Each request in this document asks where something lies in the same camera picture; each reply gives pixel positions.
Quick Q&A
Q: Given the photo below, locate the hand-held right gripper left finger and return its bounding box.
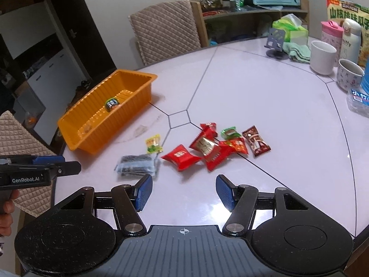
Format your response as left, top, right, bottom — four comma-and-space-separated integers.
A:
54, 175, 153, 236

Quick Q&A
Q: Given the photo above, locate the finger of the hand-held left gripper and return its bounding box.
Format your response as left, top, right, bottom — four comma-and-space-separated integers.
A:
54, 161, 82, 177
32, 155, 66, 166

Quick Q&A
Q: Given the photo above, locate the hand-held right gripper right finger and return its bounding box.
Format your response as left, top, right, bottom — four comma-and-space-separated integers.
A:
216, 175, 315, 236

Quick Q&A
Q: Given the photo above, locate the black seaweed packet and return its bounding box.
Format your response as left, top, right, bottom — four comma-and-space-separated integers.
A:
116, 154, 161, 180

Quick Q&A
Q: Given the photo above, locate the plain red snack packet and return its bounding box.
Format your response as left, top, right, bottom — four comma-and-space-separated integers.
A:
203, 144, 235, 172

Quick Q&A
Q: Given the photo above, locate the orange plastic tray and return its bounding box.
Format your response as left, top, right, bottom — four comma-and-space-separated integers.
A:
58, 69, 158, 155

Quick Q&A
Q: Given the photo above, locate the orange-red snack packet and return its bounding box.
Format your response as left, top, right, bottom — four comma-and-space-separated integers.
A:
220, 138, 249, 155

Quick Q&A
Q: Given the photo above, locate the red and gold figure packet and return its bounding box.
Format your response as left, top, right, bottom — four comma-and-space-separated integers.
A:
189, 127, 221, 160

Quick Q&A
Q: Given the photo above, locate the yellow and green snack packet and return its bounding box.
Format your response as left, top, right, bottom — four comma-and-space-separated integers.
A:
145, 134, 164, 154

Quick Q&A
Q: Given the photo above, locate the red pillow snack packet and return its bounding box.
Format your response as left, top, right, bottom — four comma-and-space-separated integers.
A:
161, 144, 202, 173

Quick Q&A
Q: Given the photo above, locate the brown snack packet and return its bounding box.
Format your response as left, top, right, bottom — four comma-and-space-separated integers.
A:
242, 125, 272, 158

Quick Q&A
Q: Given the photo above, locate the small red candy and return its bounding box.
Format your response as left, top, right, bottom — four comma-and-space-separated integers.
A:
200, 122, 217, 135

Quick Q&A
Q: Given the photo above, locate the green and black candy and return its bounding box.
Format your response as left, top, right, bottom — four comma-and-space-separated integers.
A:
104, 98, 120, 112

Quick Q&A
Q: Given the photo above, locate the person's left hand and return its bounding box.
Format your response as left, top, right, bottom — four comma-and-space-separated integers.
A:
0, 200, 14, 238

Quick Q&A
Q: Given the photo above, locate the beige quilted chair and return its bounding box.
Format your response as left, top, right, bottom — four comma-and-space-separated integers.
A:
0, 110, 65, 217
128, 0, 202, 66

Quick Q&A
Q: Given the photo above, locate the white cabinet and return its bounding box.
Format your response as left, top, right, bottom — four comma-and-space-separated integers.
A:
24, 48, 70, 94

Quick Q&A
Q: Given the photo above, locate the green cloth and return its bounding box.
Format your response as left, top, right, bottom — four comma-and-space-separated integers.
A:
282, 42, 312, 63

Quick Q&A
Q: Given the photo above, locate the clear plastic tissue packet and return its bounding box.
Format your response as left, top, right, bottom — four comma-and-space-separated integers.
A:
346, 88, 369, 119

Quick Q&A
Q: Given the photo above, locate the grey phone stand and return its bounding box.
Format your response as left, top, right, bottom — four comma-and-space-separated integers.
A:
265, 28, 289, 61

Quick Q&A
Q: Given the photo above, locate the beige quilted chair back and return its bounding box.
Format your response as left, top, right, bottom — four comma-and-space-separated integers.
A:
128, 0, 202, 66

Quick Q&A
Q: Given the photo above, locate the patterned white mug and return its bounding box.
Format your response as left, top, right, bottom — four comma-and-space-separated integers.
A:
336, 58, 365, 93

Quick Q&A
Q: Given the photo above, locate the green tissue pack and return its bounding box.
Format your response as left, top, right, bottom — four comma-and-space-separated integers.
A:
272, 13, 309, 44

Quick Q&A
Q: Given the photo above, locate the wooden shelf unit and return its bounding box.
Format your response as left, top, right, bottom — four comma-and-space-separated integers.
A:
190, 0, 310, 48

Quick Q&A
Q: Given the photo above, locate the blue container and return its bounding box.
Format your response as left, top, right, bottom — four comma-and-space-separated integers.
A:
360, 63, 369, 93

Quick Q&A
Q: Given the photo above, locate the pink bottle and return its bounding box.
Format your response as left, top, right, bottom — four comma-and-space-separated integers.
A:
321, 20, 344, 67

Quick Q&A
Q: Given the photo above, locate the white thermos bottle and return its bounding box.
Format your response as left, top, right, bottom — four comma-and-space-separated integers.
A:
341, 18, 363, 67

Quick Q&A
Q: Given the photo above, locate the yellow and green seed bag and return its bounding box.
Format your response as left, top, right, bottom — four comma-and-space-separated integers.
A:
326, 0, 369, 67

